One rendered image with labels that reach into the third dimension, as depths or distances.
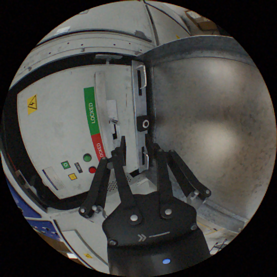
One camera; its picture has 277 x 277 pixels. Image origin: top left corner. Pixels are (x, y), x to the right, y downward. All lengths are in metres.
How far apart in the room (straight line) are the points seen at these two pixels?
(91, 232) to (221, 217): 0.62
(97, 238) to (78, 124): 0.56
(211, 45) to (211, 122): 0.23
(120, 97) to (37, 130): 0.32
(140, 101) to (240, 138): 0.37
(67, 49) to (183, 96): 0.40
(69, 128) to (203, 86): 0.41
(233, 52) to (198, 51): 0.12
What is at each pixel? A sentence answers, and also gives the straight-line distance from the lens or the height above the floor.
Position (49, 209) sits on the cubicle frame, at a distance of 0.65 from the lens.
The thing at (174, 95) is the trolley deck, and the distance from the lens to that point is 0.32.
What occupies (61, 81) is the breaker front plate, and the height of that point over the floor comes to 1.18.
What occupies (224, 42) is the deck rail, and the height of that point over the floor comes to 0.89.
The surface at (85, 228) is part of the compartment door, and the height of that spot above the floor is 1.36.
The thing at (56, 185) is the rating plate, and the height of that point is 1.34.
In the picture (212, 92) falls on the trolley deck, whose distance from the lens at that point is 0.28.
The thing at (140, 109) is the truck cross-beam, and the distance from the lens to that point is 0.37.
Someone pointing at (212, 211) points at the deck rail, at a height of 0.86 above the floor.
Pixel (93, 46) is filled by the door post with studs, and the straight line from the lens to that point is 0.34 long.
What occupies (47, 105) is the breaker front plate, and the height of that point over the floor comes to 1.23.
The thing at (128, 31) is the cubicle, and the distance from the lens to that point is 0.41.
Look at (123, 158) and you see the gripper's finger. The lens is 0.15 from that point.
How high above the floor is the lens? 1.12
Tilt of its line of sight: 31 degrees down
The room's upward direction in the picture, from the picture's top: 109 degrees counter-clockwise
